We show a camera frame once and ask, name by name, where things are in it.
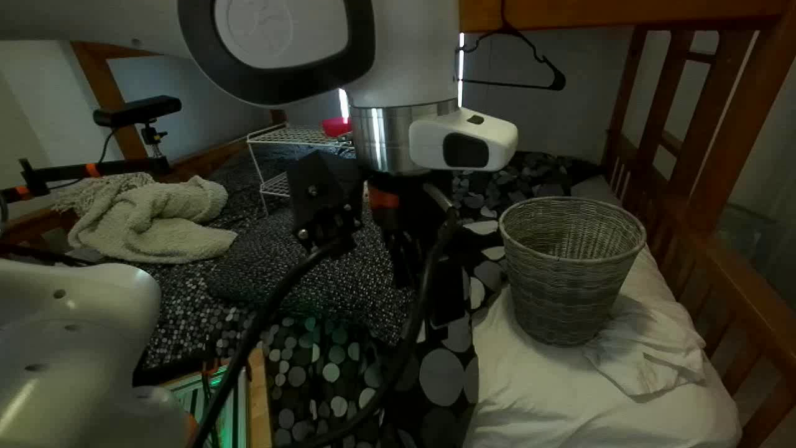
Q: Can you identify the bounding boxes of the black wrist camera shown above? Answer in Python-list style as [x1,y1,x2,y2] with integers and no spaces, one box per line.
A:
[284,148,369,252]

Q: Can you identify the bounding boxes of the black white speckled blanket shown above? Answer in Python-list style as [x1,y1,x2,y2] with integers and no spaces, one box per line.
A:
[82,147,419,377]

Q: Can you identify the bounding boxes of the black tripod orange clamps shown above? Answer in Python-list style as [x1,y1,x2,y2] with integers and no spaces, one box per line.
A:
[0,122,175,207]

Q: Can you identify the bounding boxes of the grey wicker basket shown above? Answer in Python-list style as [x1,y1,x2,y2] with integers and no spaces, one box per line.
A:
[498,193,650,347]

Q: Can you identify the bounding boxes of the white bed sheet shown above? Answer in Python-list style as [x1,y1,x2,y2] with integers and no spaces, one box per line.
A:
[462,177,744,448]

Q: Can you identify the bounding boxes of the beige towel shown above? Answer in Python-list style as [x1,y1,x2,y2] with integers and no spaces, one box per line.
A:
[45,172,242,265]

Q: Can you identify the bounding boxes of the translucent plastic storage bin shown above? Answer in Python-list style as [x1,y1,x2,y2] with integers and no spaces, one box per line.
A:
[159,357,251,448]

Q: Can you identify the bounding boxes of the black speckled pillow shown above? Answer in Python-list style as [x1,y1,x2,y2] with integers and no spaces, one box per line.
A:
[206,207,419,328]

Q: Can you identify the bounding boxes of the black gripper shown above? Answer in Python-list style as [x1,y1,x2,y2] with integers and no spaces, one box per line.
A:
[364,168,458,288]

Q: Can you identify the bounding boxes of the wooden bunk bed frame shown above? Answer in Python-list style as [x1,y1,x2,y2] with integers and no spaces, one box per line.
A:
[0,0,796,448]

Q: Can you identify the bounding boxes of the black stereo camera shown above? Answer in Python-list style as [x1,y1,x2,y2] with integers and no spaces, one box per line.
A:
[93,94,184,130]

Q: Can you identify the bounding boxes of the black clothes hanger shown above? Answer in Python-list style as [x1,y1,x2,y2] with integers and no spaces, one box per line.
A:
[452,21,570,94]

